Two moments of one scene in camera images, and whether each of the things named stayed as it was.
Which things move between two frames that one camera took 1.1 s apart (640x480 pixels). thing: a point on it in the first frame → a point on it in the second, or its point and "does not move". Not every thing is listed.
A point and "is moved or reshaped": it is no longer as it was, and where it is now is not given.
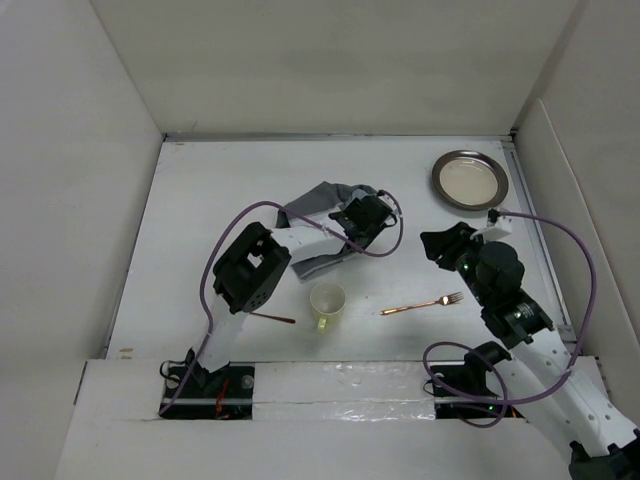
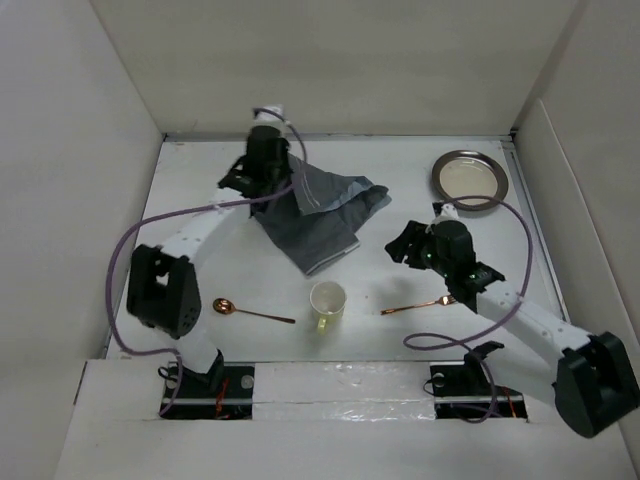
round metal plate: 470,180 does not move
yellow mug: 327,302 does not move
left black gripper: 355,206 → 287,171
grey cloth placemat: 320,197 is moved or reshaped
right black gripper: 448,241 → 414,234
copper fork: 446,300 does not move
